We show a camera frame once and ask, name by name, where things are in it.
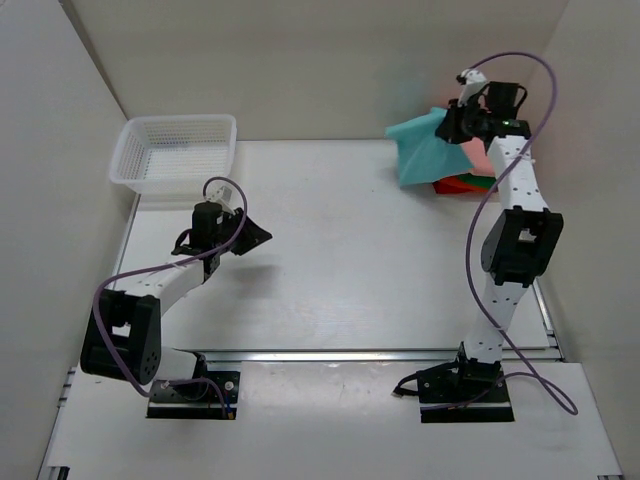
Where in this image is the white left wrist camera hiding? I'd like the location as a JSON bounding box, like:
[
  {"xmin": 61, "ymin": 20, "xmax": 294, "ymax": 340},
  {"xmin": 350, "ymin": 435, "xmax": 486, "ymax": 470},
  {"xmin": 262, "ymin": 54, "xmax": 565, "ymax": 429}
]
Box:
[{"xmin": 203, "ymin": 182, "xmax": 234, "ymax": 215}]

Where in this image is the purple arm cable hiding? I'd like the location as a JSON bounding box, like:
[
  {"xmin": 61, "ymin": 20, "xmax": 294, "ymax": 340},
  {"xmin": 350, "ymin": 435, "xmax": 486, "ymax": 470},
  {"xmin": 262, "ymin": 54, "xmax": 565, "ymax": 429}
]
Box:
[
  {"xmin": 419, "ymin": 51, "xmax": 580, "ymax": 417},
  {"xmin": 93, "ymin": 177, "xmax": 250, "ymax": 419}
]

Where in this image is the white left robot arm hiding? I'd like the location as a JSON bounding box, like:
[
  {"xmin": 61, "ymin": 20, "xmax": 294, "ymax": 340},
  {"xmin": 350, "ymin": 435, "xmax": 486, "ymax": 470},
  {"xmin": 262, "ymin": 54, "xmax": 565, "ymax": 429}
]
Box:
[{"xmin": 80, "ymin": 201, "xmax": 273, "ymax": 399}]

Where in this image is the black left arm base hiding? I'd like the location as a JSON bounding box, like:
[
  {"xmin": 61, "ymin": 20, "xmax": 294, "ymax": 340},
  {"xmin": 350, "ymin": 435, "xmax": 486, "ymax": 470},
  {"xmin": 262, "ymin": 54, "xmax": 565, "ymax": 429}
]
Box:
[{"xmin": 146, "ymin": 354, "xmax": 241, "ymax": 421}]

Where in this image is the teal t shirt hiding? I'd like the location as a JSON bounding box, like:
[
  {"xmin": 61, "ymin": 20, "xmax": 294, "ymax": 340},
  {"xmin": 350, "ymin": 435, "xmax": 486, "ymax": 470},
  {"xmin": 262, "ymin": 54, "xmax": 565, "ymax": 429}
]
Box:
[{"xmin": 385, "ymin": 107, "xmax": 472, "ymax": 187}]

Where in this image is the white plastic basket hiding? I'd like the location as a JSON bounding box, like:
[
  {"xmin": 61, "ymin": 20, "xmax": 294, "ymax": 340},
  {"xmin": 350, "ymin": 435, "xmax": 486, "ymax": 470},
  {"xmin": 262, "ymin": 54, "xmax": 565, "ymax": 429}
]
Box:
[{"xmin": 109, "ymin": 114, "xmax": 237, "ymax": 197}]

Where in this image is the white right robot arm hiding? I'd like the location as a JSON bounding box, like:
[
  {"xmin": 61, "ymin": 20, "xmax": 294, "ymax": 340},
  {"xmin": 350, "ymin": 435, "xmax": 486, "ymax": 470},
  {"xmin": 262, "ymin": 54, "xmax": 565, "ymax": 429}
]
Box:
[{"xmin": 436, "ymin": 79, "xmax": 564, "ymax": 401}]

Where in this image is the pink folded t shirt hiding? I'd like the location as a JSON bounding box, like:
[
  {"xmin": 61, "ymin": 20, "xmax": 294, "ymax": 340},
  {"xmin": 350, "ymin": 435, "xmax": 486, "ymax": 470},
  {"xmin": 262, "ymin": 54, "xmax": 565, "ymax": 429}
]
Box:
[{"xmin": 444, "ymin": 138, "xmax": 495, "ymax": 177}]

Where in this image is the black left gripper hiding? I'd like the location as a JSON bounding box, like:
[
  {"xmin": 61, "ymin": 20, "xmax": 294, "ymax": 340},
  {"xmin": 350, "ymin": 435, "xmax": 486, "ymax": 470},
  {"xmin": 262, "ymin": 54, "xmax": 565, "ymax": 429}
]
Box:
[{"xmin": 216, "ymin": 205, "xmax": 273, "ymax": 255}]

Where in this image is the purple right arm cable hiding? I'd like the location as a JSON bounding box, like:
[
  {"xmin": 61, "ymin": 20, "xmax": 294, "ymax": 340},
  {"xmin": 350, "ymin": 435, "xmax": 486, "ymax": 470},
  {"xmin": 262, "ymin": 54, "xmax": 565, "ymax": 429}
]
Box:
[{"xmin": 419, "ymin": 51, "xmax": 580, "ymax": 417}]

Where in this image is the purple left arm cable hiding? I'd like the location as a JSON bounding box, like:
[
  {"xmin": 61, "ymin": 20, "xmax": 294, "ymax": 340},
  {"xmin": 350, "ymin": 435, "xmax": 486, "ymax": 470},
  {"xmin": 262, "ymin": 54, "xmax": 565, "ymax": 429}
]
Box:
[{"xmin": 93, "ymin": 177, "xmax": 250, "ymax": 419}]

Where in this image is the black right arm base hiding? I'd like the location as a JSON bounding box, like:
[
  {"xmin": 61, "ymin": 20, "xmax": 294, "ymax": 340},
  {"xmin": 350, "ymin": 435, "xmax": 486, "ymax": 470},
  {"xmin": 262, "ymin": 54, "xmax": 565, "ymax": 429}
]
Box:
[{"xmin": 392, "ymin": 351, "xmax": 515, "ymax": 424}]

